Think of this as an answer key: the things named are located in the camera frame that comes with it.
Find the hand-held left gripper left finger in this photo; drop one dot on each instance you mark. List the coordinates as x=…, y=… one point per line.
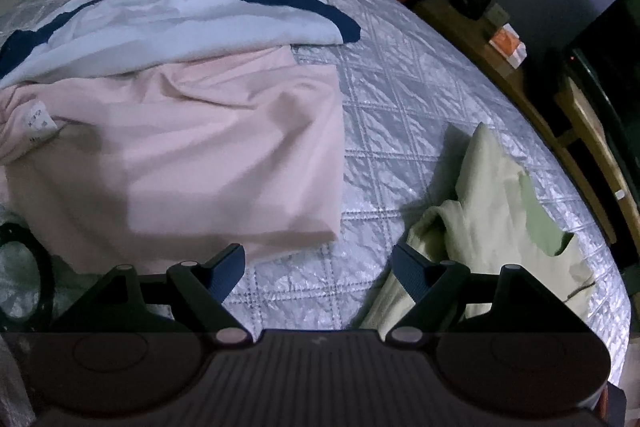
x=227, y=272

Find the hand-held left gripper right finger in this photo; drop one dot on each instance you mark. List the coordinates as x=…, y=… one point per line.
x=407, y=272

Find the light green garment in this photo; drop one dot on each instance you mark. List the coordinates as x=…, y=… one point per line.
x=480, y=207

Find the pink garment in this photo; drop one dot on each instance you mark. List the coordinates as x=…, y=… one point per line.
x=200, y=147

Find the white and navy garment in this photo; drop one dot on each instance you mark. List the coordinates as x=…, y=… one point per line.
x=175, y=17

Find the silver quilted bed cover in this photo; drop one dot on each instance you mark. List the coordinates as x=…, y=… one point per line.
x=400, y=117

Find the light wooden tv stand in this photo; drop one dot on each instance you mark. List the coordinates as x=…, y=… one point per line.
x=585, y=122

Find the dark wooden low bench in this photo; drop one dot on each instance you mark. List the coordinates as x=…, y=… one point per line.
x=465, y=32

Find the orange and white box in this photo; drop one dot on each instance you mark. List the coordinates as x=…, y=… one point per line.
x=507, y=44

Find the black television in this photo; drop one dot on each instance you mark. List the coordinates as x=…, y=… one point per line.
x=615, y=57

